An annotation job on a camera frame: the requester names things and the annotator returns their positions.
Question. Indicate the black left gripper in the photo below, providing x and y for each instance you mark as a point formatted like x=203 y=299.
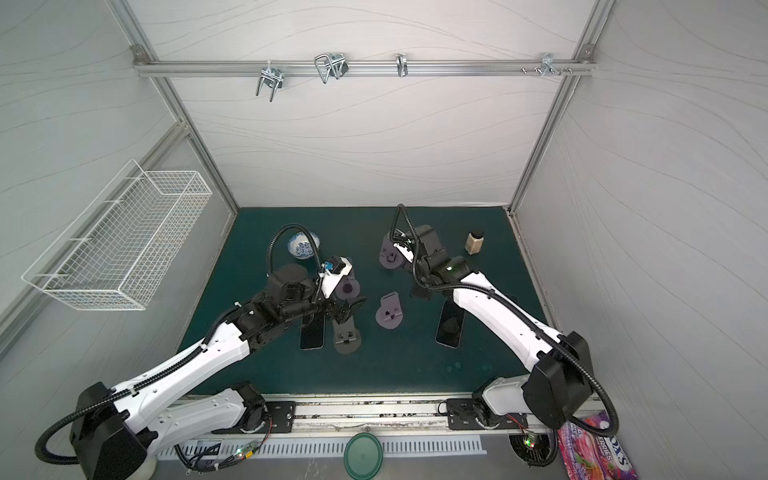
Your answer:
x=343 y=313

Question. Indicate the phone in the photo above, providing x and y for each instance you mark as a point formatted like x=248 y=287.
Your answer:
x=450 y=326
x=312 y=334

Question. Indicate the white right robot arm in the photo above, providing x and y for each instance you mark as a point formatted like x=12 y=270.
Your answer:
x=559 y=376

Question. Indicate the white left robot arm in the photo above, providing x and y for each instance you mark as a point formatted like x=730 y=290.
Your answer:
x=140 y=417

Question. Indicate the grey phone stand middle back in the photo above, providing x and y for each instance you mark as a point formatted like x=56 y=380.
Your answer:
x=347 y=289

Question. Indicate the grey phone stand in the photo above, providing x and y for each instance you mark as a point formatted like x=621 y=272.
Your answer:
x=390 y=256
x=346 y=337
x=389 y=315
x=347 y=289

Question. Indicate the grey phone stand left front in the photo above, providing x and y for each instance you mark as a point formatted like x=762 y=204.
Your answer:
x=346 y=337

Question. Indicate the grey phone stand right front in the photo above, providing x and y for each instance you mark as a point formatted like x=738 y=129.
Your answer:
x=389 y=315

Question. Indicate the grey phone stand right back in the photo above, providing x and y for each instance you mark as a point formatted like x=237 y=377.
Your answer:
x=390 y=256

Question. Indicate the black horizontal phone stand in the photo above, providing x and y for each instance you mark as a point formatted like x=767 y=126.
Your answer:
x=420 y=293

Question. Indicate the blue white ceramic bowl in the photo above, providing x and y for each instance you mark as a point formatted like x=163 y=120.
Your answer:
x=300 y=247

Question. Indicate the green round lid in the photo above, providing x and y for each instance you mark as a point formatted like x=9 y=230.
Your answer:
x=363 y=457

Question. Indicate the black round fan floor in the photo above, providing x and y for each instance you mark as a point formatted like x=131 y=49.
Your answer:
x=535 y=450

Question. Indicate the metal clamp left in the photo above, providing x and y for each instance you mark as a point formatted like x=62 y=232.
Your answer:
x=270 y=80

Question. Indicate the metal clamp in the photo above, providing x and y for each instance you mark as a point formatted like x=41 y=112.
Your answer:
x=331 y=65
x=270 y=80

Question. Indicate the metal clamp middle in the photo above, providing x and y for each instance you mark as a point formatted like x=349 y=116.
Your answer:
x=331 y=65

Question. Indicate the purple candy bag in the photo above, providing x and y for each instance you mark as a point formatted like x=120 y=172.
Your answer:
x=587 y=456

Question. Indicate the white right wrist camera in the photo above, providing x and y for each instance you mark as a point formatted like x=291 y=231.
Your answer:
x=406 y=253

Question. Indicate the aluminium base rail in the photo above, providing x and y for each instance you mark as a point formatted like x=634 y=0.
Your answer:
x=406 y=425

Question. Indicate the white wire basket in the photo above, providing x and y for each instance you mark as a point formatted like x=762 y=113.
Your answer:
x=114 y=255

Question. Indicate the metal bracket right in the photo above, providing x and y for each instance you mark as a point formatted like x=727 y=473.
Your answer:
x=548 y=66

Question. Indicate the aluminium overhead rail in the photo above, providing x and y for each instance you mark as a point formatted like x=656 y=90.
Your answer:
x=357 y=68

